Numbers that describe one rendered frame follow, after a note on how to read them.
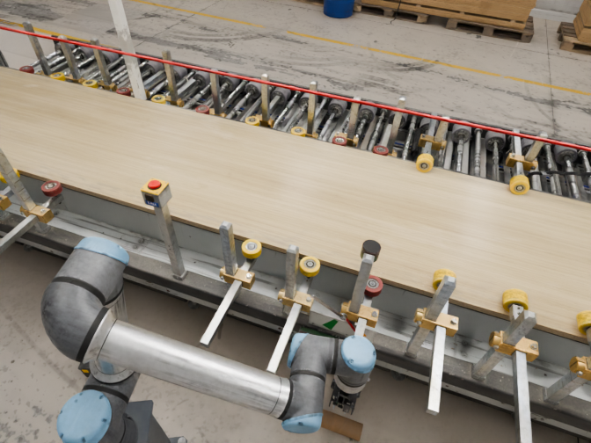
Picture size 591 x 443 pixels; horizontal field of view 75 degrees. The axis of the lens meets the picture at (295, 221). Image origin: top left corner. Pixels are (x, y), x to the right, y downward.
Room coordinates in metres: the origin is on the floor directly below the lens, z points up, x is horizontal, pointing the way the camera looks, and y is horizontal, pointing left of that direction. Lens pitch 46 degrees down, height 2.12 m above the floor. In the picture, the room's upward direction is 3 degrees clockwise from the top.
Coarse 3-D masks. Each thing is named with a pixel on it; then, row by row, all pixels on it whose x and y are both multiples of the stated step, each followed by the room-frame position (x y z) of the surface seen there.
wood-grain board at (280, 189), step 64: (0, 128) 1.74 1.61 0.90; (64, 128) 1.77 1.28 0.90; (128, 128) 1.81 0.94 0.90; (192, 128) 1.84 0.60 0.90; (256, 128) 1.88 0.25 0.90; (128, 192) 1.29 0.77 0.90; (192, 192) 1.32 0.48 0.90; (256, 192) 1.34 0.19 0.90; (320, 192) 1.37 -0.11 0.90; (384, 192) 1.40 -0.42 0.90; (448, 192) 1.42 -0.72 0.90; (512, 192) 1.45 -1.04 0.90; (320, 256) 0.99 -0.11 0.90; (384, 256) 1.01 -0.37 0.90; (448, 256) 1.03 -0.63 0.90; (512, 256) 1.05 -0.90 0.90; (576, 256) 1.07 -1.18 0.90; (576, 320) 0.76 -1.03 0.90
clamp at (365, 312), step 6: (342, 306) 0.78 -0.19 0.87; (348, 306) 0.78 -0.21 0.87; (366, 306) 0.79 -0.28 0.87; (342, 312) 0.76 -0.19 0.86; (348, 312) 0.76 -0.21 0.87; (360, 312) 0.76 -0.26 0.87; (366, 312) 0.76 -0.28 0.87; (378, 312) 0.76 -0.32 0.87; (348, 318) 0.75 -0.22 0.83; (354, 318) 0.75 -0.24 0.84; (366, 318) 0.74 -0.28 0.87; (372, 318) 0.74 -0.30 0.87; (366, 324) 0.73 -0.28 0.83; (372, 324) 0.73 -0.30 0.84
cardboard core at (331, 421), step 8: (328, 416) 0.65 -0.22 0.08; (336, 416) 0.65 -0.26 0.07; (328, 424) 0.61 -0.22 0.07; (336, 424) 0.61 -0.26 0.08; (344, 424) 0.61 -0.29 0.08; (352, 424) 0.62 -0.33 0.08; (360, 424) 0.62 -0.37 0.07; (344, 432) 0.58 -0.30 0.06; (352, 432) 0.58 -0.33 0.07; (360, 432) 0.58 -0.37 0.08
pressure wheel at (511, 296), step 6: (504, 294) 0.82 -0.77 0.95; (510, 294) 0.80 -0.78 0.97; (516, 294) 0.80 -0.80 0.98; (522, 294) 0.80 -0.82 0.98; (504, 300) 0.80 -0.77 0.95; (510, 300) 0.78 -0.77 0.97; (516, 300) 0.78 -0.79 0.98; (522, 300) 0.78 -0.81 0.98; (504, 306) 0.78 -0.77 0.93; (510, 306) 0.78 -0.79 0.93; (522, 306) 0.77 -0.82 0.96; (528, 306) 0.76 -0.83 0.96
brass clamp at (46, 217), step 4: (20, 208) 1.21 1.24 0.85; (36, 208) 1.21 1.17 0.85; (40, 208) 1.21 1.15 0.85; (44, 208) 1.21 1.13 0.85; (48, 208) 1.21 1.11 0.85; (20, 212) 1.20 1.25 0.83; (24, 212) 1.19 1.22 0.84; (28, 212) 1.18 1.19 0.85; (32, 212) 1.18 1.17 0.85; (36, 212) 1.18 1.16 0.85; (48, 212) 1.20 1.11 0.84; (40, 216) 1.16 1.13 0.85; (44, 216) 1.17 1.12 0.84; (48, 216) 1.19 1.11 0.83; (52, 216) 1.20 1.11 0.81; (40, 220) 1.17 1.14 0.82; (44, 220) 1.16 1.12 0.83; (48, 220) 1.18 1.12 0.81
